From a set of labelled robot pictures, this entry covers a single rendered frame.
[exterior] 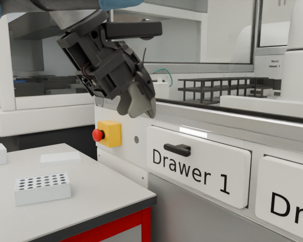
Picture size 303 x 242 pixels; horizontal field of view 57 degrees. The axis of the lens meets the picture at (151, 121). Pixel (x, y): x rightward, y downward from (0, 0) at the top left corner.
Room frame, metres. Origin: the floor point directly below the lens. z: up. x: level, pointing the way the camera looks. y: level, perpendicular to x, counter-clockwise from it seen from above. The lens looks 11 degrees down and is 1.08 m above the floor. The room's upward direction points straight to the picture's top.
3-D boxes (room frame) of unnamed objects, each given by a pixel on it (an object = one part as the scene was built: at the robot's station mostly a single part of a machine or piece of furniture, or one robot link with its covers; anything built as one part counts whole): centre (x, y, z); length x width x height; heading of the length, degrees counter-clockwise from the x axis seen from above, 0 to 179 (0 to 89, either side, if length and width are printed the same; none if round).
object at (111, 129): (0.84, 0.13, 0.88); 0.07 x 0.05 x 0.07; 38
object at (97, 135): (0.82, 0.16, 0.88); 0.04 x 0.03 x 0.04; 38
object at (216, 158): (0.59, -0.08, 0.87); 0.29 x 0.02 x 0.11; 38
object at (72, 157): (0.92, 0.31, 0.77); 0.13 x 0.09 x 0.02; 110
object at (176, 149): (0.58, -0.06, 0.91); 0.07 x 0.04 x 0.01; 38
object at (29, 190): (0.66, 0.27, 0.78); 0.12 x 0.08 x 0.04; 113
